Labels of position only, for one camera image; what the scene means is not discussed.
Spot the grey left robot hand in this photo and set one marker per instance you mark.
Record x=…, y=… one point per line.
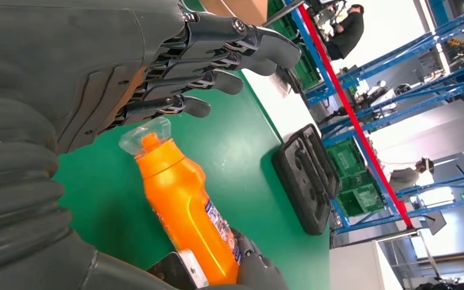
x=76, y=60

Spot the orange detergent bottle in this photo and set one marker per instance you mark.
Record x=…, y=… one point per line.
x=176, y=192

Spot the white tilted table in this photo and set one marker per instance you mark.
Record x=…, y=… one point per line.
x=356, y=268

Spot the black foam-lined case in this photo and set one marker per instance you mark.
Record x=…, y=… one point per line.
x=308, y=188

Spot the green plastic crate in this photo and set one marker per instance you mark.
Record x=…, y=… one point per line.
x=308, y=72
x=356, y=192

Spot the brown cardboard box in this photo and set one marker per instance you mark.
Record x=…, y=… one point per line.
x=236, y=10

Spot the person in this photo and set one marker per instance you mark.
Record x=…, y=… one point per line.
x=404, y=178
x=348, y=36

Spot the red horizontal bar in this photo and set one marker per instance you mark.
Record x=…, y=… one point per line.
x=356, y=120

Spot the blue metal rack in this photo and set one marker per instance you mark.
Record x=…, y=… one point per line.
x=320, y=90

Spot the white humanoid robot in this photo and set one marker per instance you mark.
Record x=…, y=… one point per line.
x=380, y=98

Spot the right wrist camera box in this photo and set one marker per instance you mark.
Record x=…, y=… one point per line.
x=176, y=272

